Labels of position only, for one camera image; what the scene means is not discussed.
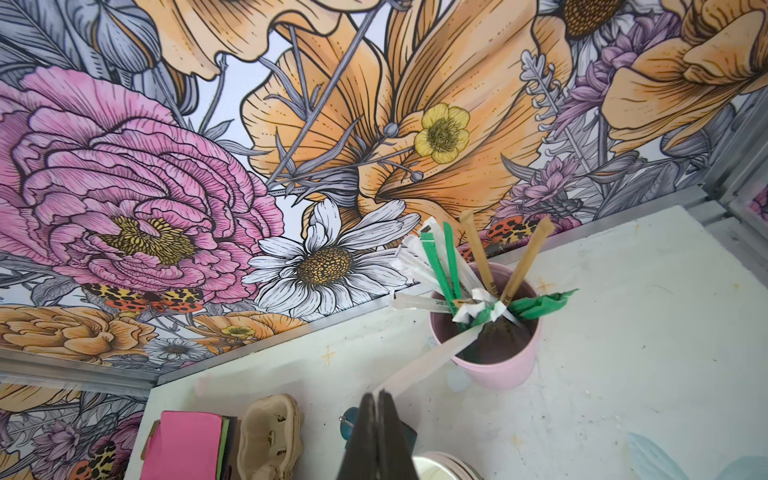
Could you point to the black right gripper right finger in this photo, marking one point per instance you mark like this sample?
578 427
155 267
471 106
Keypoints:
393 455

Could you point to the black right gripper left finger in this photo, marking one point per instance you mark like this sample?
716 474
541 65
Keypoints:
360 458

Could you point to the white straw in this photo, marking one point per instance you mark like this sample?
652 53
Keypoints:
427 364

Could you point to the stack of green paper cups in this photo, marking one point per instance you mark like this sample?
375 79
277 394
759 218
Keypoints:
443 466

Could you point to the teal alarm clock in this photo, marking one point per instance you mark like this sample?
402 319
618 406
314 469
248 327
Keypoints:
349 418

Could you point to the stack of pulp cup carriers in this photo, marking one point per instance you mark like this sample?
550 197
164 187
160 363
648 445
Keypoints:
270 442

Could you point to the pink straw holder cup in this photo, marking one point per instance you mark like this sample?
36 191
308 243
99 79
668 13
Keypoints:
504 354

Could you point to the wrapped straws bundle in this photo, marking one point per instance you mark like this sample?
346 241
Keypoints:
468 295

